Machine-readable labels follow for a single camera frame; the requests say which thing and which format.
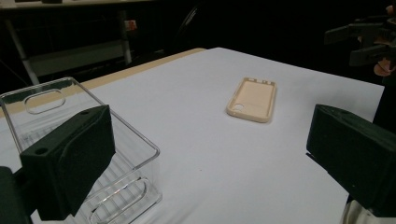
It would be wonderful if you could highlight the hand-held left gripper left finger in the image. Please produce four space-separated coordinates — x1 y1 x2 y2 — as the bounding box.
19 104 117 222

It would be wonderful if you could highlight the desk with white legs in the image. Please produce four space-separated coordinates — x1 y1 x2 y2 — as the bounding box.
0 0 157 86

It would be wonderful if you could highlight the white table sheet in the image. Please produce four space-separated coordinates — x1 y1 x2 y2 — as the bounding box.
0 47 386 224

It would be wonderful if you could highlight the beige phone case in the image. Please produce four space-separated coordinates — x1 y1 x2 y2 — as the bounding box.
225 77 278 124

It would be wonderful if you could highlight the clear plastic storage box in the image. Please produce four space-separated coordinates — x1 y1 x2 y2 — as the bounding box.
0 77 163 224

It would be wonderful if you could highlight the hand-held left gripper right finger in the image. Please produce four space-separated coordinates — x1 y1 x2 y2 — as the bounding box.
305 104 396 218

